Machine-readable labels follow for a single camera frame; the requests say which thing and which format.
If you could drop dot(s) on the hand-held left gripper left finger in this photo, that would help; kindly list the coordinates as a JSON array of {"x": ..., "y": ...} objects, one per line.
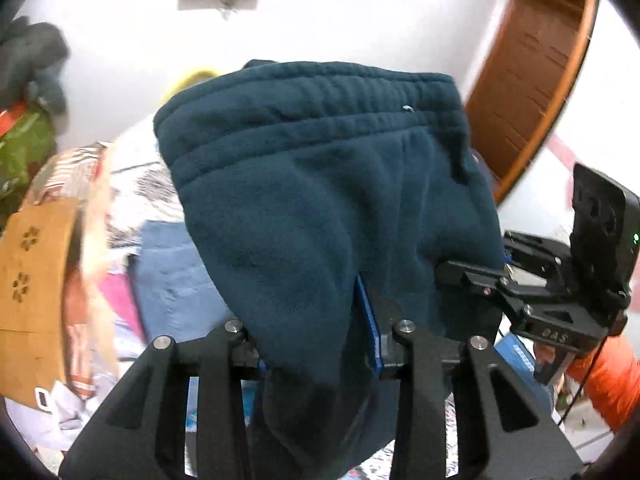
[{"x": 235, "y": 355}]

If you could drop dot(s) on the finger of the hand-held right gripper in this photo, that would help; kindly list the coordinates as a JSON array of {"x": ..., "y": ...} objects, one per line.
[
  {"x": 535, "y": 247},
  {"x": 465, "y": 277}
]

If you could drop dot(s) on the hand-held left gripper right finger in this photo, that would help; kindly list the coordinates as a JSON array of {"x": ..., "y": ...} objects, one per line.
[{"x": 370, "y": 330}]

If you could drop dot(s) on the dark teal fleece pants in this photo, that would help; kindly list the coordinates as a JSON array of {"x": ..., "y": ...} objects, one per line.
[{"x": 310, "y": 200}]

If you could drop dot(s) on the person's right forearm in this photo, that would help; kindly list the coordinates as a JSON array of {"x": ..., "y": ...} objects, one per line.
[{"x": 615, "y": 380}]

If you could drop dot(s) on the blue jeans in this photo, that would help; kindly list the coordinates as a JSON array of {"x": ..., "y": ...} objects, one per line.
[{"x": 170, "y": 280}]

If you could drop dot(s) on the brown wooden door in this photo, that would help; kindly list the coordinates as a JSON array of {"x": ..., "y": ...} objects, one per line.
[{"x": 530, "y": 85}]

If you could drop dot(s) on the wooden lap desk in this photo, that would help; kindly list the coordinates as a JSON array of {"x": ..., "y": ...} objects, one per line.
[{"x": 35, "y": 285}]

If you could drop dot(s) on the striped cloth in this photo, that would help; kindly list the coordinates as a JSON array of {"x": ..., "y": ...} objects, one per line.
[{"x": 65, "y": 175}]

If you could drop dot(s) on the yellow foam arch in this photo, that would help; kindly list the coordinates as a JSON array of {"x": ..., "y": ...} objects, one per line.
[{"x": 192, "y": 77}]

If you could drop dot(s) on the green patterned storage bag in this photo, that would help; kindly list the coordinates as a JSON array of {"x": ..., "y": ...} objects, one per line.
[{"x": 25, "y": 160}]

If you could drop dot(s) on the orange box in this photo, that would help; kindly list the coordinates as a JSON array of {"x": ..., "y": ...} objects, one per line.
[{"x": 7, "y": 120}]

